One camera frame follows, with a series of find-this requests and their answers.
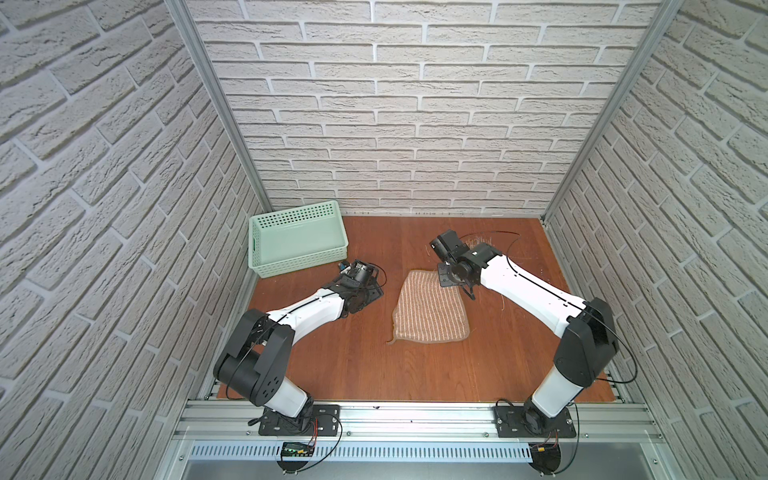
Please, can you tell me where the pink white striped dishcloth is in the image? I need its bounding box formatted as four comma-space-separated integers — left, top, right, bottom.
387, 270, 470, 345

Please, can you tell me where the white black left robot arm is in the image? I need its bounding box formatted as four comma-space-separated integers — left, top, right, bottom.
213, 275, 383, 418

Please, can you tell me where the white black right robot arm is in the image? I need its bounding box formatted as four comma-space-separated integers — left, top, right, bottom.
430, 230, 619, 433

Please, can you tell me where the mint green perforated plastic basket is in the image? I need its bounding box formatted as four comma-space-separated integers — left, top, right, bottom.
248, 200, 348, 278

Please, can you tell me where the left green circuit board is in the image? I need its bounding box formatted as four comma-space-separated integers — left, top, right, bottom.
279, 441, 316, 459

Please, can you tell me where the right black round controller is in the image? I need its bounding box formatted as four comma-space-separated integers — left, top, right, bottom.
529, 443, 562, 475

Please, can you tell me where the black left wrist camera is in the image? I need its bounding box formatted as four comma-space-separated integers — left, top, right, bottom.
338, 260, 378, 288

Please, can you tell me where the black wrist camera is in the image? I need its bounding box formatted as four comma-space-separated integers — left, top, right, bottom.
338, 260, 378, 288
430, 230, 470, 263

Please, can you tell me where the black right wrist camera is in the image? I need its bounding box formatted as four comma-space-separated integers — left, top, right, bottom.
430, 230, 470, 263

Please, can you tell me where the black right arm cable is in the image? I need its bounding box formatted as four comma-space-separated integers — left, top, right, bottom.
455, 230, 640, 475

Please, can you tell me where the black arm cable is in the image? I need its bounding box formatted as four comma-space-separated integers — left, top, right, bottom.
455, 230, 640, 475
221, 260, 388, 475

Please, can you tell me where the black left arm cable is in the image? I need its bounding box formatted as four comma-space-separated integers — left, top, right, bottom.
221, 260, 388, 475

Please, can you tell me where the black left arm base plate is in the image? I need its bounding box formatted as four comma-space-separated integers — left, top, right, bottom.
258, 403, 341, 437

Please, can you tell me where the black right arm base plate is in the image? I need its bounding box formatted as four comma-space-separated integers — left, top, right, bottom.
492, 404, 577, 439

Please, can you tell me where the aluminium mounting rail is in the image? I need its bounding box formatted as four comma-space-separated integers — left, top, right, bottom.
169, 400, 666, 466

